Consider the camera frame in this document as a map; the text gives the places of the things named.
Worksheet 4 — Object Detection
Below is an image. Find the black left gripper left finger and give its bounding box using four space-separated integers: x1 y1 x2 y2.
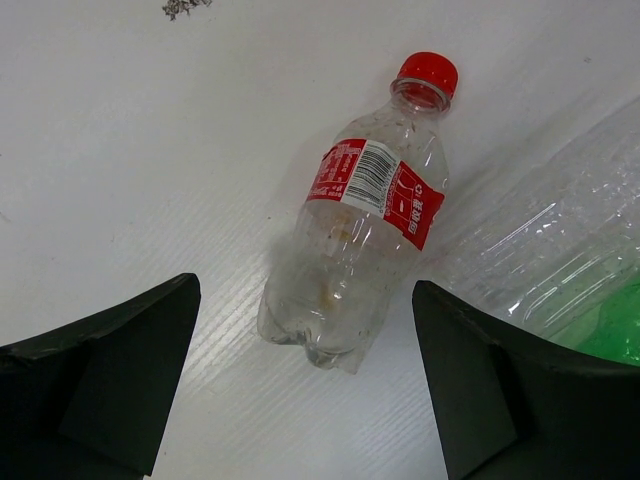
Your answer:
1 273 201 479

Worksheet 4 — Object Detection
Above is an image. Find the green plastic bottle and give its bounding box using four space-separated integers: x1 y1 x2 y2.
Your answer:
547 275 639 366

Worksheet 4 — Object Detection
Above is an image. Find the clear bottle unlabelled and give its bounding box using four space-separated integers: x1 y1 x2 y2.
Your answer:
426 101 639 341

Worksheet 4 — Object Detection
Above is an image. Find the small clear bottle red label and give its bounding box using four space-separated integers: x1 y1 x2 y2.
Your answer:
257 52 458 373

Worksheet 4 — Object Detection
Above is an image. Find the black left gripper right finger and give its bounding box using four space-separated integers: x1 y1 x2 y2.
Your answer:
412 281 639 479

